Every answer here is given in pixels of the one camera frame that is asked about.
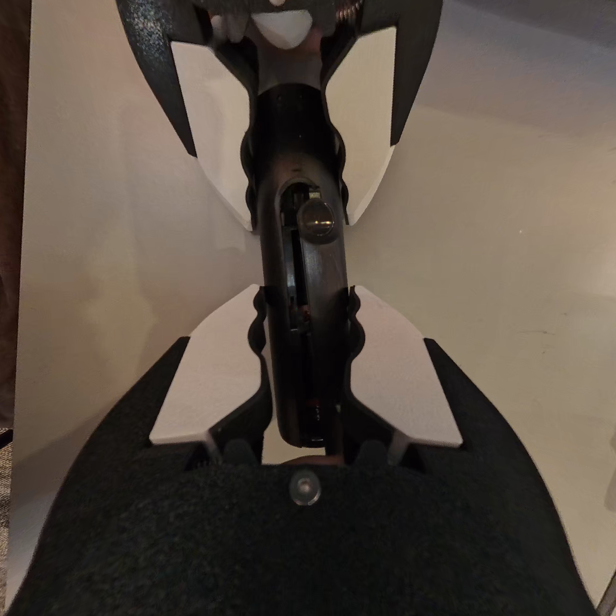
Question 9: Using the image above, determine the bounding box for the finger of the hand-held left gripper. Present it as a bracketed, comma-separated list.
[320, 25, 399, 227]
[171, 41, 261, 234]

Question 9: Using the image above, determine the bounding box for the black battery cover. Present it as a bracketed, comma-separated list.
[289, 198, 351, 443]

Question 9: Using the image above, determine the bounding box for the black remote control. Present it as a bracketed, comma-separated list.
[247, 83, 352, 449]

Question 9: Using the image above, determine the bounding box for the grey desk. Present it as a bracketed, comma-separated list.
[7, 0, 616, 607]

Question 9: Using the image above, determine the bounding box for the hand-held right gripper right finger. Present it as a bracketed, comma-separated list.
[337, 284, 464, 466]

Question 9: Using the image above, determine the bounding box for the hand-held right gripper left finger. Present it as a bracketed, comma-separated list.
[149, 283, 273, 464]

